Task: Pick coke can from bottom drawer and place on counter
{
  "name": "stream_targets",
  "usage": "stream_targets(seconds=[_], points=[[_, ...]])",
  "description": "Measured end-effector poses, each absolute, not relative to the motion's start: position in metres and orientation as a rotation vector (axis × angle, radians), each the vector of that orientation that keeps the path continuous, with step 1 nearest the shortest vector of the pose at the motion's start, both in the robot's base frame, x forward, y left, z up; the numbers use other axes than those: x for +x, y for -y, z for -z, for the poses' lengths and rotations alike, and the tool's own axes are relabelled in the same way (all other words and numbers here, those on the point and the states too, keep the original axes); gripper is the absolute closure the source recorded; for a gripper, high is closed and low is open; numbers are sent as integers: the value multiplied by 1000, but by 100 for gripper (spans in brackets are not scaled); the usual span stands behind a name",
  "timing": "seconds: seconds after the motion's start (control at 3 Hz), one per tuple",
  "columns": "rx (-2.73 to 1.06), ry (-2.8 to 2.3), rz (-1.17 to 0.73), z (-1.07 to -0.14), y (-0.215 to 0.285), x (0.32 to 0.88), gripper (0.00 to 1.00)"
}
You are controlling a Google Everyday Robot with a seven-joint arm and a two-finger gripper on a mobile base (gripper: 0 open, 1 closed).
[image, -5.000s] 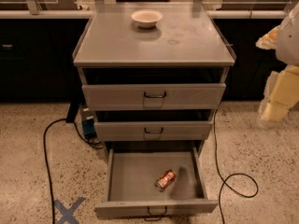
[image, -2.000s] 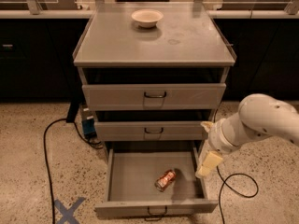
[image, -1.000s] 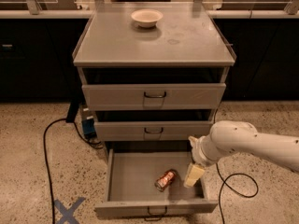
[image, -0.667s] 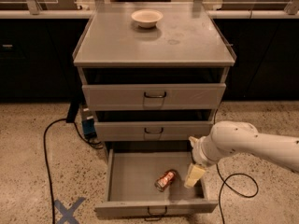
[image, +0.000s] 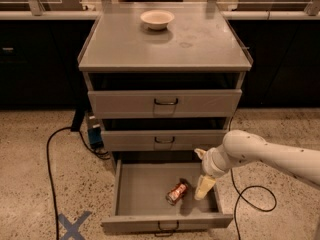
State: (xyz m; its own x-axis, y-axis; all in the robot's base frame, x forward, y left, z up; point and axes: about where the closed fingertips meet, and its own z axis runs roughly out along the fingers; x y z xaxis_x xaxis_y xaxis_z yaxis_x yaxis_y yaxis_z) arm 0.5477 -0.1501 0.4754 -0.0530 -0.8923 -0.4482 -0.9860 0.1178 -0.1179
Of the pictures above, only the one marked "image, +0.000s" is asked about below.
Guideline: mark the grey drawer cabinet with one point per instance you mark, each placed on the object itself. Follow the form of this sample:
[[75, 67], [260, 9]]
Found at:
[[197, 51]]

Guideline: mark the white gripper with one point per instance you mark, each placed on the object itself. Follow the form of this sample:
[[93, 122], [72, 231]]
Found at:
[[210, 162]]

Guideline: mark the red coke can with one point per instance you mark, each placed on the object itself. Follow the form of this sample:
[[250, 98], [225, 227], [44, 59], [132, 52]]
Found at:
[[177, 193]]

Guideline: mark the grey top drawer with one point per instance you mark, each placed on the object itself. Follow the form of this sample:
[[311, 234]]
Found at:
[[164, 103]]

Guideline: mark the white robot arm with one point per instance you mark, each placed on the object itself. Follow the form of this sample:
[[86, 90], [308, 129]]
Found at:
[[239, 148]]

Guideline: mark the blue power box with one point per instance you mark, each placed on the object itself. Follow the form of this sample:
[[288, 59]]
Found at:
[[94, 131]]

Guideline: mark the blue tape cross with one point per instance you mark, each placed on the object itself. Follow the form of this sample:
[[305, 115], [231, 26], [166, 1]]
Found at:
[[72, 229]]

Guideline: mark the grey drawer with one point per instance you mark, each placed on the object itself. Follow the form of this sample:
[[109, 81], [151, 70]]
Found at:
[[161, 140], [164, 103], [140, 203]]

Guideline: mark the white bowl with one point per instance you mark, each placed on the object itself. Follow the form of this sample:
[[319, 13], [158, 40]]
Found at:
[[157, 19]]

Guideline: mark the grey middle drawer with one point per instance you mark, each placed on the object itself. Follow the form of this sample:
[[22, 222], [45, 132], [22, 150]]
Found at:
[[161, 140]]

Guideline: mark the dark back counter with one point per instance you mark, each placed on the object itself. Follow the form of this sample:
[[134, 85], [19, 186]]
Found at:
[[39, 69]]

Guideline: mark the grey bottom drawer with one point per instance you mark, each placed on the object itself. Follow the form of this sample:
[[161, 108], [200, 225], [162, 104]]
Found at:
[[140, 203]]

